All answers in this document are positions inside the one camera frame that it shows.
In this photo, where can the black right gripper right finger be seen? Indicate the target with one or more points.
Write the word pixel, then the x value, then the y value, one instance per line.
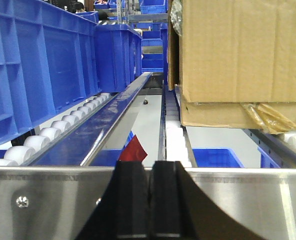
pixel 180 210

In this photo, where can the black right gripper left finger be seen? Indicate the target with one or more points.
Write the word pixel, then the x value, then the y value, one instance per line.
pixel 122 213

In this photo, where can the dark blue bin centre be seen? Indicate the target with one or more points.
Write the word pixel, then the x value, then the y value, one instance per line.
pixel 106 158

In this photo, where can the dark blue bin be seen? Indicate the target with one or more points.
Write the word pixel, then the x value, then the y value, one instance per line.
pixel 216 158
pixel 106 158

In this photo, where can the dark blue bin right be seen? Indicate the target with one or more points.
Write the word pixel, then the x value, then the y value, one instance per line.
pixel 216 158

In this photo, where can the white roller track middle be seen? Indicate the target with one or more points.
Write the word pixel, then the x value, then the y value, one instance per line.
pixel 176 150

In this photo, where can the white roller track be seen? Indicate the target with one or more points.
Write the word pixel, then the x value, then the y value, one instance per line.
pixel 176 150
pixel 51 131

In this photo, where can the red snack package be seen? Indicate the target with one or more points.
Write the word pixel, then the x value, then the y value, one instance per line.
pixel 133 152

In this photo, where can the white roller track left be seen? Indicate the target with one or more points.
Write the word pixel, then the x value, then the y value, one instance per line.
pixel 51 131

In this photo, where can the large brown cardboard box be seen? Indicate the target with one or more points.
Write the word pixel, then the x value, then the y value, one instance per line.
pixel 234 62

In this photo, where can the light blue plastic crate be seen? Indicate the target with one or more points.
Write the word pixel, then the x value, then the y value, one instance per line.
pixel 47 64

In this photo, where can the steel divider rail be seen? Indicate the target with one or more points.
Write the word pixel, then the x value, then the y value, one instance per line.
pixel 80 144

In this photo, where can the stainless steel shelf rail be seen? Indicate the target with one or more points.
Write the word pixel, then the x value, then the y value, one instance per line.
pixel 53 202

